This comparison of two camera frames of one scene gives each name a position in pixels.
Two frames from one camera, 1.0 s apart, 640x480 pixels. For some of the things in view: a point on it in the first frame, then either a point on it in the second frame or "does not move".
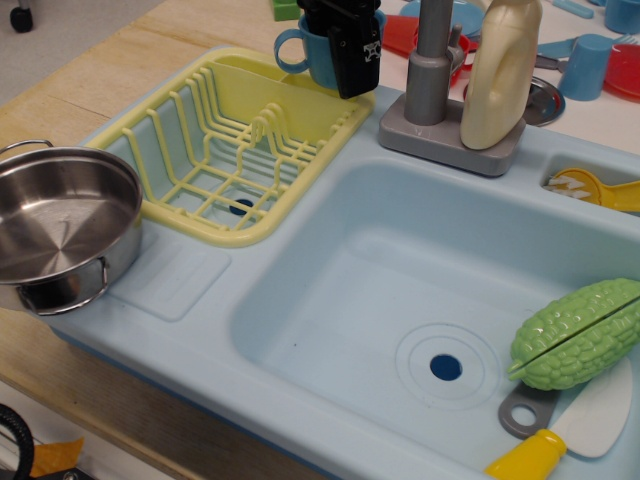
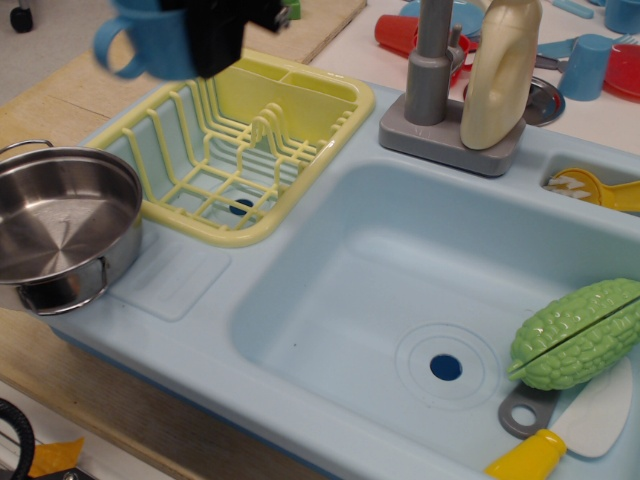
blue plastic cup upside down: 584,75 does not move
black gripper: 356,39 → 216,27
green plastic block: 286,10 does not move
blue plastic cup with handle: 319,54 → 161,35
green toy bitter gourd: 564,342 does not move
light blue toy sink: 372,334 does not move
